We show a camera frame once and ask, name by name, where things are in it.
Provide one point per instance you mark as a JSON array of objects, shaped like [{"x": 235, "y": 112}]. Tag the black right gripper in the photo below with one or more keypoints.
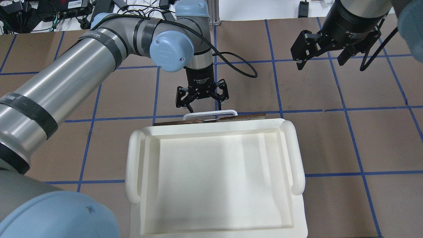
[{"x": 351, "y": 20}]

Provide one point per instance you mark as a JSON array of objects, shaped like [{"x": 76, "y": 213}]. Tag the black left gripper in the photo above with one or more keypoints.
[{"x": 199, "y": 78}]

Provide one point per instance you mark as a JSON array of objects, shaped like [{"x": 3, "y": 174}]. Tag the wooden drawer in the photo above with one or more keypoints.
[{"x": 213, "y": 117}]

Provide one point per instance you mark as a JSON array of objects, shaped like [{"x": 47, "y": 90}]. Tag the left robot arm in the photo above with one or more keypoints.
[{"x": 32, "y": 114}]

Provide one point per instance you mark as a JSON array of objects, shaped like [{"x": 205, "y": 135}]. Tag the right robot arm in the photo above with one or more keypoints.
[{"x": 409, "y": 25}]

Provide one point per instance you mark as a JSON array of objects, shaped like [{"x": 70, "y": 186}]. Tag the white plastic tray cabinet top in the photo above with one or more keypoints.
[{"x": 235, "y": 179}]

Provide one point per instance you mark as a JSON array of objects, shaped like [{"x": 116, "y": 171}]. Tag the black power adapter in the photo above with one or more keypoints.
[{"x": 102, "y": 6}]

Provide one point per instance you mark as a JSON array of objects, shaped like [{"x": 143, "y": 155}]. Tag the aluminium frame post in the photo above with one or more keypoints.
[{"x": 215, "y": 13}]

